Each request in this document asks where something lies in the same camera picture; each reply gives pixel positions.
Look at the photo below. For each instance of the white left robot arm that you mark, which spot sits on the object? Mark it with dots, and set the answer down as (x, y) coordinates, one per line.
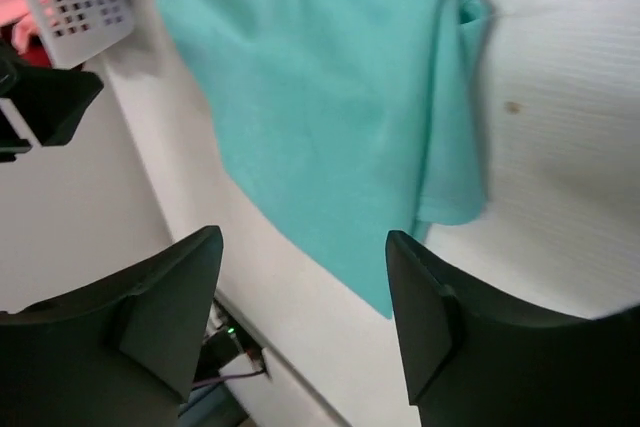
(51, 101)

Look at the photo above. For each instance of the pink t shirt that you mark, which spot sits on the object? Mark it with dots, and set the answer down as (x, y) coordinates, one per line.
(17, 15)

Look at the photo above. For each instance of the teal t shirt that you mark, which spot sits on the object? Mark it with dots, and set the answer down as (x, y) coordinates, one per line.
(342, 120)

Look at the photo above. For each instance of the white plastic basket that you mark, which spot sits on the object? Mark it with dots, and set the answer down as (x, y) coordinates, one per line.
(75, 2)

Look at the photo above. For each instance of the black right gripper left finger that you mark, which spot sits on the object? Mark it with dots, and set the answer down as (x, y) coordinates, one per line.
(121, 351)

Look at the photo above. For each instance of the red t shirt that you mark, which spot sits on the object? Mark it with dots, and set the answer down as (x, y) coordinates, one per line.
(36, 54)

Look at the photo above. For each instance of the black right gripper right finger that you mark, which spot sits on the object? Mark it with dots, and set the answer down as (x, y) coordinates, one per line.
(474, 355)

